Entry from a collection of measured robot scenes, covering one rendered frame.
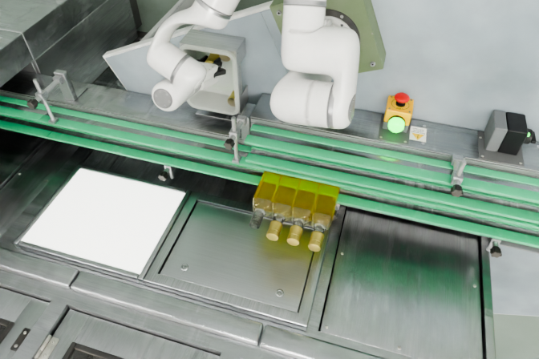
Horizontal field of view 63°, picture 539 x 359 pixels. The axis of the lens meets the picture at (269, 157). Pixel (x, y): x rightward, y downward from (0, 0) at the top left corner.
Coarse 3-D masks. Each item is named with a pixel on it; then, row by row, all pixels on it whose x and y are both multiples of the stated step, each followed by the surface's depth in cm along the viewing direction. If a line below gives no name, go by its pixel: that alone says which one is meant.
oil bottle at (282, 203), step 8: (288, 176) 129; (280, 184) 127; (288, 184) 127; (296, 184) 127; (280, 192) 125; (288, 192) 125; (296, 192) 125; (280, 200) 123; (288, 200) 123; (272, 208) 122; (280, 208) 121; (288, 208) 121; (288, 216) 122
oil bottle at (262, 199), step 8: (264, 176) 129; (272, 176) 129; (280, 176) 129; (264, 184) 127; (272, 184) 126; (256, 192) 124; (264, 192) 124; (272, 192) 124; (256, 200) 123; (264, 200) 122; (272, 200) 123; (256, 208) 122; (264, 208) 122
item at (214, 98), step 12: (180, 48) 123; (192, 48) 122; (204, 48) 121; (228, 72) 133; (216, 84) 138; (228, 84) 137; (192, 96) 138; (204, 96) 140; (216, 96) 140; (228, 96) 139; (204, 108) 137; (216, 108) 136; (228, 108) 136
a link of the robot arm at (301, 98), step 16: (288, 80) 91; (304, 80) 90; (320, 80) 96; (272, 96) 91; (288, 96) 89; (304, 96) 88; (320, 96) 87; (272, 112) 93; (288, 112) 90; (304, 112) 88; (320, 112) 87
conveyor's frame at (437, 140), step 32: (32, 96) 152; (96, 96) 151; (128, 96) 151; (192, 128) 140; (224, 128) 139; (288, 128) 127; (320, 128) 125; (352, 128) 125; (416, 128) 124; (448, 128) 124; (480, 160) 116
